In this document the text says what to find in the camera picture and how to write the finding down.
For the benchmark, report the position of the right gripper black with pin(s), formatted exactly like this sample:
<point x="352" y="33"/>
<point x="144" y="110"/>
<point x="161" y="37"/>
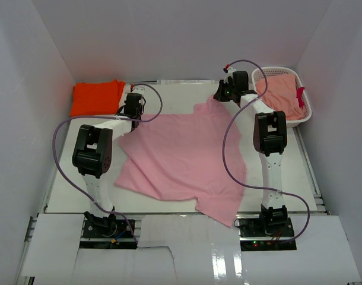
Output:
<point x="219" y="95"/>

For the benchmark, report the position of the pink t shirt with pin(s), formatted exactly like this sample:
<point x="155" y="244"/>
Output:
<point x="179" y="157"/>

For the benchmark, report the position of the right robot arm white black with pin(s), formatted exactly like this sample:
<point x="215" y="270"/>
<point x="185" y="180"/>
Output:
<point x="269" y="140"/>

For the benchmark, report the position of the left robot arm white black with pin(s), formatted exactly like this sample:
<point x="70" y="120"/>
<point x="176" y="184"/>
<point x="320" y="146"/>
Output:
<point x="92" y="157"/>

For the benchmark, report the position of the folded orange t shirt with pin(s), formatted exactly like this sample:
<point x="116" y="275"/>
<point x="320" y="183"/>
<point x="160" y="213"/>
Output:
<point x="96" y="98"/>

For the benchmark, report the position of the white plastic basket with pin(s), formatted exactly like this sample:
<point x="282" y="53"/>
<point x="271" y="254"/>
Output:
<point x="260" y="83"/>

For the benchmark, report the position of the peach t shirt in basket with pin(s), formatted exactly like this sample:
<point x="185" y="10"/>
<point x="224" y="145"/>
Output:
<point x="281" y="96"/>

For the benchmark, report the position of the magenta cloth in basket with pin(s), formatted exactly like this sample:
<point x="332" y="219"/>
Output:
<point x="299" y="94"/>

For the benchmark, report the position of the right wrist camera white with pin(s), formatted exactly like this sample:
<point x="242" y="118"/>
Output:
<point x="229" y="73"/>

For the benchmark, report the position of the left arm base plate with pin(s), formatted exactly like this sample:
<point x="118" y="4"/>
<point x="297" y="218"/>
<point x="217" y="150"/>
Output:
<point x="116" y="236"/>

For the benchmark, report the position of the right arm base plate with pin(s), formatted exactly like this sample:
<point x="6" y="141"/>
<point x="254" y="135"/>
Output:
<point x="254" y="239"/>

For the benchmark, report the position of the aluminium frame rail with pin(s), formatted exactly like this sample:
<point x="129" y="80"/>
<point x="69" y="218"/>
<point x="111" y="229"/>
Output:
<point x="26" y="280"/>

